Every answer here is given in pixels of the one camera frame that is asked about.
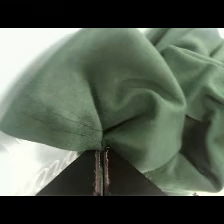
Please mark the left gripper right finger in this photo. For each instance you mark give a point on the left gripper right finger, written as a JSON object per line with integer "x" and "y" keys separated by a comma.
{"x": 130, "y": 181}

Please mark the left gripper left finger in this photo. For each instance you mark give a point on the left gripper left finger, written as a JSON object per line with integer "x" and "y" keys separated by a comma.
{"x": 80, "y": 180}

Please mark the green T-shirt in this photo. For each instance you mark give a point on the green T-shirt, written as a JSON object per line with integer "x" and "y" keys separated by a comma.
{"x": 126, "y": 93}

